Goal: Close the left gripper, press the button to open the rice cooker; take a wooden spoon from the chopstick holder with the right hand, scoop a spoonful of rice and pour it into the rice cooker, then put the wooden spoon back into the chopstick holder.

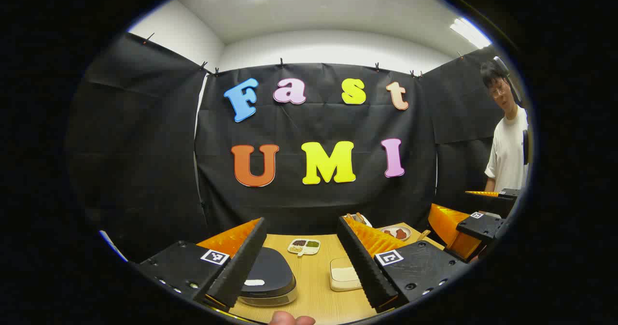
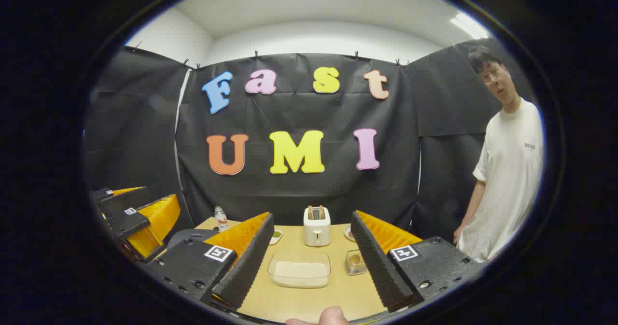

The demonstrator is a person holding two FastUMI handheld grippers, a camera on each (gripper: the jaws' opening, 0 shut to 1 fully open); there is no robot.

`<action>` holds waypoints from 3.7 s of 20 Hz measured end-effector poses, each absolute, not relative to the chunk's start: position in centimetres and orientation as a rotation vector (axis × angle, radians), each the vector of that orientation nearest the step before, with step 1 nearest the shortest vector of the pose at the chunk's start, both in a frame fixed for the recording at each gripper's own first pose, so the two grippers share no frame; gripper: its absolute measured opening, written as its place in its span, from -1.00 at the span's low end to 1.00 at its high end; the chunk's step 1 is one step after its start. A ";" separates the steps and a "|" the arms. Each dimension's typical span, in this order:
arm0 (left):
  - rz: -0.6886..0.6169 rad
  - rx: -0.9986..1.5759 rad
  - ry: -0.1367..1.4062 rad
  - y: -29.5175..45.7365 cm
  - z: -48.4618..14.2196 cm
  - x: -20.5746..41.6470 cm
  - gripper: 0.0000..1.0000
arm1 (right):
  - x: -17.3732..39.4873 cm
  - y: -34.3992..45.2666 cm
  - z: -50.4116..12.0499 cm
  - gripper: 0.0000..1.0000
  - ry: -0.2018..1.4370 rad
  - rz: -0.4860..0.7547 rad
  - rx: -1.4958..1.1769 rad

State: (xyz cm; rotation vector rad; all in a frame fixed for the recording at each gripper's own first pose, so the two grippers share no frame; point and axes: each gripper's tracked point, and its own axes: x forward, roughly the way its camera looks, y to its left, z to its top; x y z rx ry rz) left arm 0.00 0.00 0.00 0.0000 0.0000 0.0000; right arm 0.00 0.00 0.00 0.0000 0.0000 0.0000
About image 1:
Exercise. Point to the white toaster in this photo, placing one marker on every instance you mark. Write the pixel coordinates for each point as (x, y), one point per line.
(367, 221)

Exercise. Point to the white round plate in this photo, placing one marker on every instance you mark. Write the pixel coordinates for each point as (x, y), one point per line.
(395, 238)

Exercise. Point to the white divided dish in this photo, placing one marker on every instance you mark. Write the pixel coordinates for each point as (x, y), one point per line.
(304, 244)

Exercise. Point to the dark rice cooker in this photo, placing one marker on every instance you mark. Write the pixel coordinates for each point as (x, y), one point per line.
(270, 272)

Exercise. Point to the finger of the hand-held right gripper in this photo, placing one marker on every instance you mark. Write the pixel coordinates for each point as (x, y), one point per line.
(483, 226)
(492, 204)

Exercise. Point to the black backdrop cloth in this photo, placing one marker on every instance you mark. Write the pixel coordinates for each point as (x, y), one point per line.
(314, 122)

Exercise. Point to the ceiling light panel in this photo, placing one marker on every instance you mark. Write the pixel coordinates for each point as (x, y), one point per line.
(470, 33)

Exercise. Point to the clear box of rice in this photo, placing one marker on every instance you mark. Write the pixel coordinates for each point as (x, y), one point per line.
(344, 274)

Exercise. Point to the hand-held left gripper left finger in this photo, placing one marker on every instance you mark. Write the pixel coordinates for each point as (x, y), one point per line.
(241, 267)

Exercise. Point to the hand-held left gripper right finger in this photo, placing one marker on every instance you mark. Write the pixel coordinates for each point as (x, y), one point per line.
(362, 267)

